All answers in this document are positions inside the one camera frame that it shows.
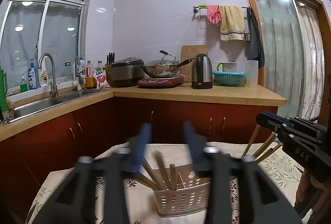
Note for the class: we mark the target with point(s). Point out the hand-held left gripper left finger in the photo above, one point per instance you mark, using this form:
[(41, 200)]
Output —
[(141, 151)]

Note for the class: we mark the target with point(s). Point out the white patterned curtain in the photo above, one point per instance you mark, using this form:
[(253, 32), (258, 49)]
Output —
[(311, 63)]

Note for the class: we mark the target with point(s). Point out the blue dish soap bottle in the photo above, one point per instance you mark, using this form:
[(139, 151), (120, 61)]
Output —
[(33, 76)]

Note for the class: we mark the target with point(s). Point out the wooden cutting board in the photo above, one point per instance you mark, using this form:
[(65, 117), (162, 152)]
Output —
[(192, 52)]

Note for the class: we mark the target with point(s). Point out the wooden knife block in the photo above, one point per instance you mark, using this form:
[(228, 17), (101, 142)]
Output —
[(108, 74)]

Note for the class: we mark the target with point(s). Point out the wooden frame glass door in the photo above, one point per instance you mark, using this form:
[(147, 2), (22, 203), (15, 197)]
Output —
[(279, 53)]

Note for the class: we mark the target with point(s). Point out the white plastic container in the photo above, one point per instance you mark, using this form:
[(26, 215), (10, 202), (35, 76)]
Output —
[(252, 74)]

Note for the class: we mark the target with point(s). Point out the green thermos flask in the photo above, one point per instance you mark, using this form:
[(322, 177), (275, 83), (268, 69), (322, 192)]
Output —
[(2, 92)]

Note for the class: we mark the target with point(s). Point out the aluminium frame window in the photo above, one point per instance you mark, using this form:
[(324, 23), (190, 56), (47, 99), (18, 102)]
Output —
[(25, 40)]

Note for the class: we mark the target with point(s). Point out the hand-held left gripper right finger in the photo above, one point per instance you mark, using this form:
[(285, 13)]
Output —
[(196, 154)]

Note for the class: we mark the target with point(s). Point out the floral cream tablecloth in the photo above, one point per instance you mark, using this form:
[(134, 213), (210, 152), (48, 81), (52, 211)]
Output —
[(279, 169)]

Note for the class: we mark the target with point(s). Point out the teal plastic colander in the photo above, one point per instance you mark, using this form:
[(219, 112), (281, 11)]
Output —
[(228, 78)]

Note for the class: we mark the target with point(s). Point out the steel kitchen sink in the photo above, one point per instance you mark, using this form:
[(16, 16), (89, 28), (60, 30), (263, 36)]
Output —
[(38, 105)]

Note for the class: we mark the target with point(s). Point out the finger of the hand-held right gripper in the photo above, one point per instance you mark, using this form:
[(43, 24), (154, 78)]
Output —
[(270, 125), (276, 119)]

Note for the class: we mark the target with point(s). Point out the pink rubber glove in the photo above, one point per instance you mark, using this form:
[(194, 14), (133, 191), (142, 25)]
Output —
[(214, 14)]

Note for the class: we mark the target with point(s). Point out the green soap dispenser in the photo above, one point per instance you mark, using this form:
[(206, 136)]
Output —
[(24, 85)]

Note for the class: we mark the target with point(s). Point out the yellow towel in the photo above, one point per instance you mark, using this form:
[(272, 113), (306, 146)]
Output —
[(232, 22)]

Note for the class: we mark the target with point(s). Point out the grey cloth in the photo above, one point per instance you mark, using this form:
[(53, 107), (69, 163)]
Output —
[(254, 43)]

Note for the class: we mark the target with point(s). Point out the steel wok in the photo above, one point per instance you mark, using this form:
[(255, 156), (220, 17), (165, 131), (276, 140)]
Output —
[(157, 71)]

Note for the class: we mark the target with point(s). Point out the pink snack bag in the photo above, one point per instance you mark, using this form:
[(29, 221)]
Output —
[(100, 79)]

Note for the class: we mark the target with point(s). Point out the beige kitchen countertop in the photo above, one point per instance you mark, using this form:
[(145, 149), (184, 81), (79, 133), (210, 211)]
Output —
[(196, 94)]

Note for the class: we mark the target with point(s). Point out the yellow cooking oil bottle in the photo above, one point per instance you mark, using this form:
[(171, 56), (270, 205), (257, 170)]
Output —
[(90, 79)]

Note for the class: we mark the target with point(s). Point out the glass wok lid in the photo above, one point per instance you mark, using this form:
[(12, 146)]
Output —
[(160, 62)]

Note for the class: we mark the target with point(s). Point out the red induction cooker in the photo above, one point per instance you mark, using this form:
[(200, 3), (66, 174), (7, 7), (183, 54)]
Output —
[(160, 82)]

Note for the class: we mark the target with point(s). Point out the steel towel rail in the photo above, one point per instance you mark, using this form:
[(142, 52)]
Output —
[(196, 9)]

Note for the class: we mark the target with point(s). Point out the grey rice cooker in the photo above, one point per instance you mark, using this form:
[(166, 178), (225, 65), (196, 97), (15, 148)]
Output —
[(126, 73)]

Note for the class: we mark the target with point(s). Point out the steel electric kettle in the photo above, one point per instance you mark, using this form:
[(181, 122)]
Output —
[(201, 71)]

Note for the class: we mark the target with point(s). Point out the white spray bottle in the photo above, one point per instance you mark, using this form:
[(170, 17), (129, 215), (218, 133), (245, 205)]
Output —
[(43, 74)]

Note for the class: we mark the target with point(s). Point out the beige perforated utensil holder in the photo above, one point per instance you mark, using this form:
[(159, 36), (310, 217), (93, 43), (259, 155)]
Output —
[(181, 200)]

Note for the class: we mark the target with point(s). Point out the steel kitchen faucet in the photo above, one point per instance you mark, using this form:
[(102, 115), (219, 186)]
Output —
[(53, 82)]

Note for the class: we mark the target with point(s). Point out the dark brown wooden chair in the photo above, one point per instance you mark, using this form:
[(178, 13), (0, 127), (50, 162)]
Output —
[(310, 187)]

